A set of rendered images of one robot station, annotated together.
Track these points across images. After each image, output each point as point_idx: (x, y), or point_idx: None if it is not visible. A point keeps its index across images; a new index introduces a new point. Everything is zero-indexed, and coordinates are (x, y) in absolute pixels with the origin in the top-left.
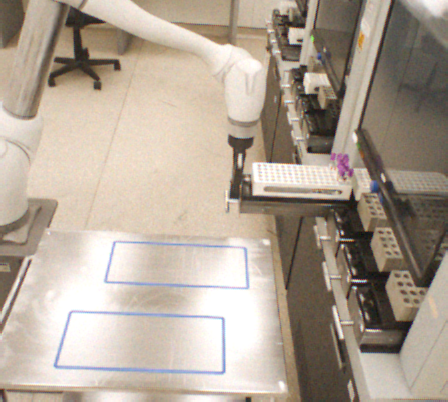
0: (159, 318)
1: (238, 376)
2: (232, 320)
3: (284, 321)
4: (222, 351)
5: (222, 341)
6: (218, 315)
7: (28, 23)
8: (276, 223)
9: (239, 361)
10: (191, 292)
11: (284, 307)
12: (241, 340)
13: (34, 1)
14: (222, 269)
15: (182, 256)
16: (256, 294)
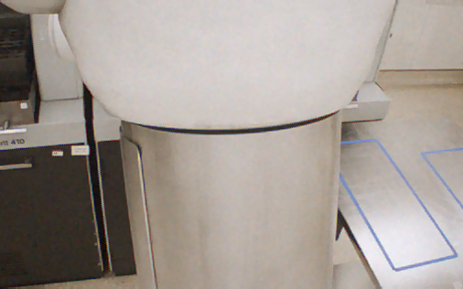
0: (457, 197)
1: (461, 140)
2: (419, 147)
3: (129, 287)
4: (451, 150)
5: (443, 151)
6: (421, 156)
7: (329, 285)
8: None
9: (450, 140)
10: (413, 178)
11: (107, 288)
12: (432, 140)
13: (337, 166)
14: (366, 159)
15: (371, 195)
16: (379, 133)
